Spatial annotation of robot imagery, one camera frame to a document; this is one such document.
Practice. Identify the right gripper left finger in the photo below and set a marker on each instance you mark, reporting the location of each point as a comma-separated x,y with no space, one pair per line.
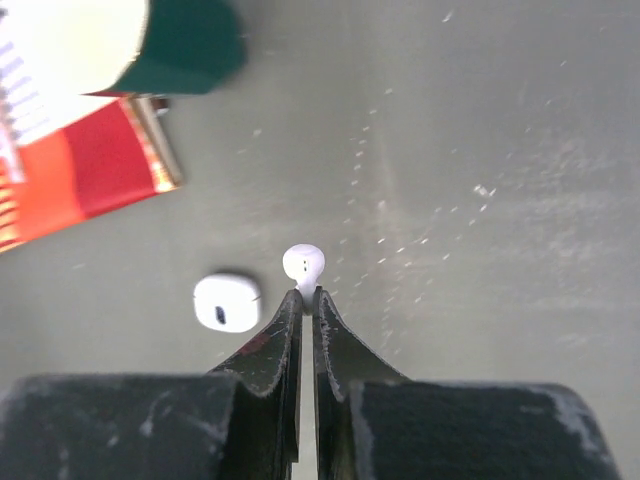
240,420

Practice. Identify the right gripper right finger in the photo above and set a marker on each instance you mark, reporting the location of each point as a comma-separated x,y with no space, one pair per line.
372,422

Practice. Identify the white earbud charging case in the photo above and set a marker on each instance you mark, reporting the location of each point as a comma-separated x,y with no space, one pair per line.
229,303

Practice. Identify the patterned orange placemat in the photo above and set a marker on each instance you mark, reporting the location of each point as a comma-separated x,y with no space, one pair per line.
65,163

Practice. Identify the dark green mug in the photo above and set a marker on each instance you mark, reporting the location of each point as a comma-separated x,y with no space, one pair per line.
111,48

